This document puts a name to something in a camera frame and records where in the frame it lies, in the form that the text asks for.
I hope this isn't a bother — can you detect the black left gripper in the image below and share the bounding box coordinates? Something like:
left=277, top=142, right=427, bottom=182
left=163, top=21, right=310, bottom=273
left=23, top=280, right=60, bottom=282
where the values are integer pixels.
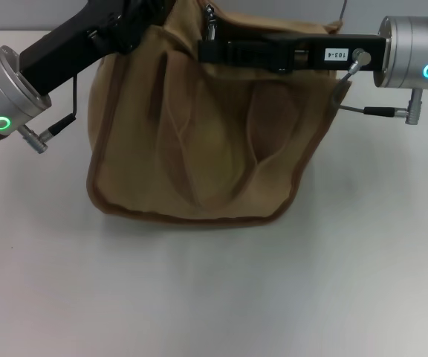
left=18, top=0, right=175, bottom=98

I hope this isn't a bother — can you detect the silver metal zipper pull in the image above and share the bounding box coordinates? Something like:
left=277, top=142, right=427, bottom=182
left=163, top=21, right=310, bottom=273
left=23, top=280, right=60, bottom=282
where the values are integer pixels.
left=203, top=3, right=218, bottom=42

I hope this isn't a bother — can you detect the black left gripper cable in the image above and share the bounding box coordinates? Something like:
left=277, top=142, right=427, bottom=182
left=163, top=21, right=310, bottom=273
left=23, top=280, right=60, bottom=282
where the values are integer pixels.
left=17, top=74, right=80, bottom=153

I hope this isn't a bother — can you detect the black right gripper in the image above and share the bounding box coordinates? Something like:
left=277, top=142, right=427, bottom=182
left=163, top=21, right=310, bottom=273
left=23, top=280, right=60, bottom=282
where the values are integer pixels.
left=197, top=16, right=394, bottom=74

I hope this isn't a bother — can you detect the khaki canvas food bag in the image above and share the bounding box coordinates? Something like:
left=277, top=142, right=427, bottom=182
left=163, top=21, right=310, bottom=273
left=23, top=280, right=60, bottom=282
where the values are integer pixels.
left=86, top=0, right=353, bottom=226

